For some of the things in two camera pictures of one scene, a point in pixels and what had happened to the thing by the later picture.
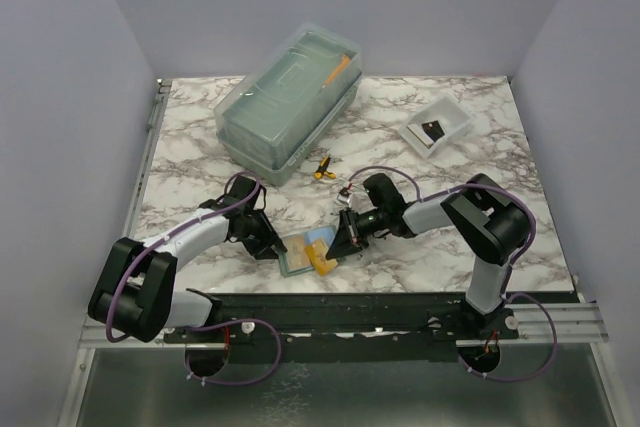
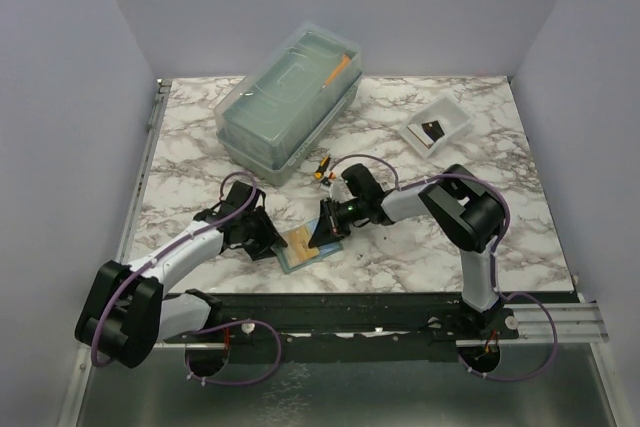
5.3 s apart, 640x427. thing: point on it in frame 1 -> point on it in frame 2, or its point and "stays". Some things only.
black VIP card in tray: [433, 129] stays
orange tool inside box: [337, 71] stays
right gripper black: [349, 238] -> [329, 227]
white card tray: [450, 115] stays
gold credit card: [316, 253] -> [298, 245]
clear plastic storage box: [292, 103] stays
